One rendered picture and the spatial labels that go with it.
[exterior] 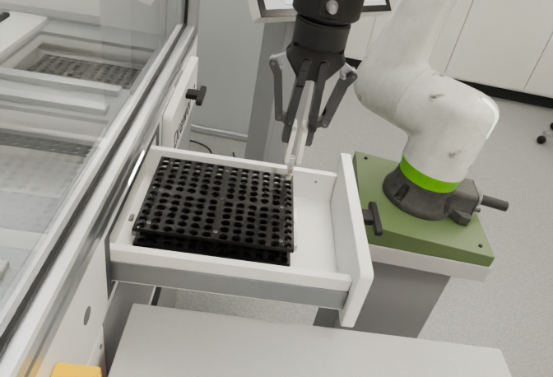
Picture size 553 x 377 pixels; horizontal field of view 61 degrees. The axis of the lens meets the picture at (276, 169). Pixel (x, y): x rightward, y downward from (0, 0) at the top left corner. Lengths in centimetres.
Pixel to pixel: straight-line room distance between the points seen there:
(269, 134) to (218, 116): 85
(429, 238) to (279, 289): 38
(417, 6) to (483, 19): 282
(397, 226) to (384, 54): 33
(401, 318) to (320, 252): 43
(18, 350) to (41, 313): 4
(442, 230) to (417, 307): 22
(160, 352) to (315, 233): 30
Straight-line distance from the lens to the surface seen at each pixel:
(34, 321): 47
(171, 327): 73
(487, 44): 383
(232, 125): 254
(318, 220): 82
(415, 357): 79
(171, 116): 86
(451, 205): 101
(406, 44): 95
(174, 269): 65
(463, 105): 89
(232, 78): 242
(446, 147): 91
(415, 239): 93
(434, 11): 95
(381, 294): 108
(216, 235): 66
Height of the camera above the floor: 136
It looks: 35 degrees down
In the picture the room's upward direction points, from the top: 11 degrees clockwise
